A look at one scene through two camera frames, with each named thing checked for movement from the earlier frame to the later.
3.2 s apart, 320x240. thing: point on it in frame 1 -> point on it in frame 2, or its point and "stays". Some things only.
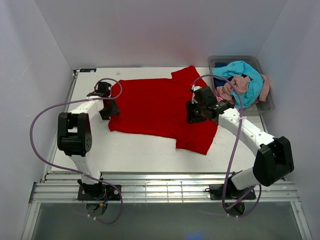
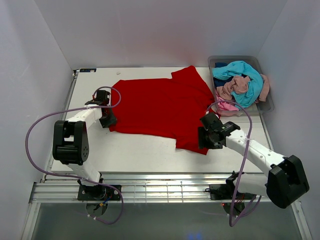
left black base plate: [87, 192] stays
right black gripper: [190, 118] -> [202, 142]
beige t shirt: [240, 83] stays
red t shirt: [157, 108] stays
